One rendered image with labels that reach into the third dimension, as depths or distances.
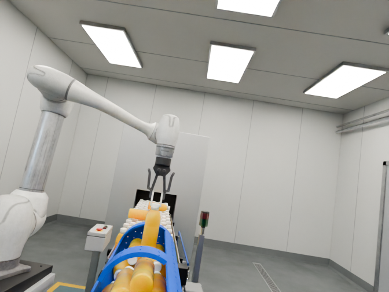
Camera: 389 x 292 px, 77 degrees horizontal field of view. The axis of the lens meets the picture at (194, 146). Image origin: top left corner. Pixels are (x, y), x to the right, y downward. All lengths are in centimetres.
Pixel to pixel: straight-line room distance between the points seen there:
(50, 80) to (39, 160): 37
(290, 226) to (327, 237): 84
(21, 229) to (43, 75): 61
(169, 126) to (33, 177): 65
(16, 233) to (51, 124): 50
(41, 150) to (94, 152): 467
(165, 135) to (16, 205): 64
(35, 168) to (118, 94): 487
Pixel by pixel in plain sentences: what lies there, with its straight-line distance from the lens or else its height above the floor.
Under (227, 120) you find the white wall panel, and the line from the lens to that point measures 569.
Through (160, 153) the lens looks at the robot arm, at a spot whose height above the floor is 158.
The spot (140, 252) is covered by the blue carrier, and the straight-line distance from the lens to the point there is 89.
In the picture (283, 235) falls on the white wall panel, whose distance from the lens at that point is 602.
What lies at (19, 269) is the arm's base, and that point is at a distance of 121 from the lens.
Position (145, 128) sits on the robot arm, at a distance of 131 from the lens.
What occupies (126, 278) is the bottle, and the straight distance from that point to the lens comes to 92.
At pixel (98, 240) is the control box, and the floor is 106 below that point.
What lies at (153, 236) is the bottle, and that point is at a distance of 121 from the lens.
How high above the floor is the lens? 152
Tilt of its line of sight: 6 degrees up
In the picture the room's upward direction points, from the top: 9 degrees clockwise
